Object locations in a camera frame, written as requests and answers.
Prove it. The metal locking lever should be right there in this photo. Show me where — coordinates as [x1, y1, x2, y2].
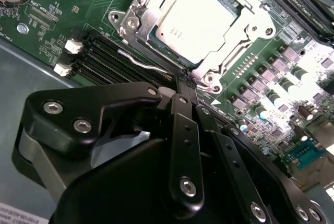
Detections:
[116, 48, 174, 76]

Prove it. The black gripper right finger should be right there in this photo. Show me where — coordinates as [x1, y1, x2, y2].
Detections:
[186, 76, 331, 224]

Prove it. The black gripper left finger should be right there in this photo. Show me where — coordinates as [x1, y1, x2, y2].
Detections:
[11, 76, 205, 212]

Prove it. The metal socket cover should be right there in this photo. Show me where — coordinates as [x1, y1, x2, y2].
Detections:
[122, 0, 277, 85]

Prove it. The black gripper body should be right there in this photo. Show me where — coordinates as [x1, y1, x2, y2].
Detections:
[49, 139, 243, 224]

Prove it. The silver CPU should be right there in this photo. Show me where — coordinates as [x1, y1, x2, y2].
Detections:
[152, 0, 241, 62]

